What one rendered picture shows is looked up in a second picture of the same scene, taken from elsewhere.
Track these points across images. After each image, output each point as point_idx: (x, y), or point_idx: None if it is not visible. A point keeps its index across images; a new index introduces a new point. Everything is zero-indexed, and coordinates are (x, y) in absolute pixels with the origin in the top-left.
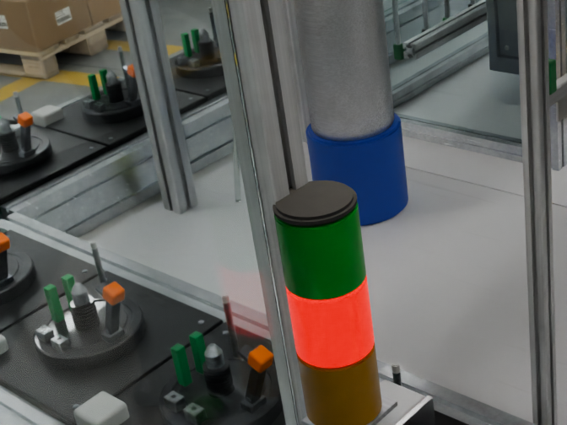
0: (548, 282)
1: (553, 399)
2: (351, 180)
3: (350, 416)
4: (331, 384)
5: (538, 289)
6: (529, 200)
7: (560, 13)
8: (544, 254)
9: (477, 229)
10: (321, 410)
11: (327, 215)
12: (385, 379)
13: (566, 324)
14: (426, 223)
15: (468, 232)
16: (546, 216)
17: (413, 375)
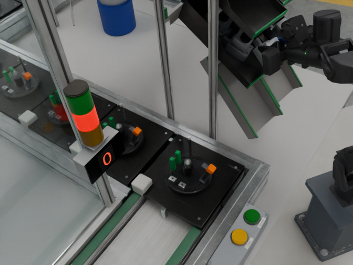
0: (168, 75)
1: (172, 109)
2: (114, 20)
3: (93, 142)
4: (86, 135)
5: (165, 78)
6: (161, 52)
7: None
8: (166, 68)
9: None
10: (85, 141)
11: (79, 94)
12: (122, 101)
13: (184, 75)
14: (142, 34)
15: (156, 39)
16: (166, 56)
17: (131, 100)
